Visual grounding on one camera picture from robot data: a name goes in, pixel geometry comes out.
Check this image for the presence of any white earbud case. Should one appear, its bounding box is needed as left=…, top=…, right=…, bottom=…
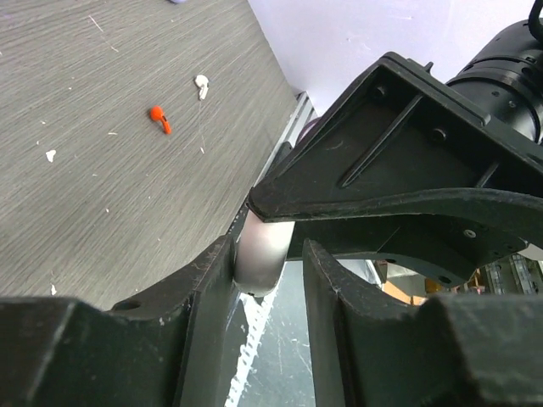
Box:
left=233, top=210, right=295, bottom=298

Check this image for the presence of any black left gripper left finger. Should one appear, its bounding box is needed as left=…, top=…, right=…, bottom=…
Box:
left=1, top=236, right=235, bottom=406

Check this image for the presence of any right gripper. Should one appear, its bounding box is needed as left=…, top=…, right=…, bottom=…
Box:
left=254, top=20, right=542, bottom=203

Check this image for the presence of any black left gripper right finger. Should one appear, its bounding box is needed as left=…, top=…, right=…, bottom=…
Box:
left=303, top=240, right=542, bottom=406

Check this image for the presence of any white earbud front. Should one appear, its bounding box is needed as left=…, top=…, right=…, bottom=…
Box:
left=193, top=75, right=210, bottom=101

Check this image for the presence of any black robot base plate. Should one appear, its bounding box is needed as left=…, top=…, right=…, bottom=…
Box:
left=217, top=261, right=316, bottom=406

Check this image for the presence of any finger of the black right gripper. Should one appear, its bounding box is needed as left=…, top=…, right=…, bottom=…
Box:
left=249, top=187, right=542, bottom=287

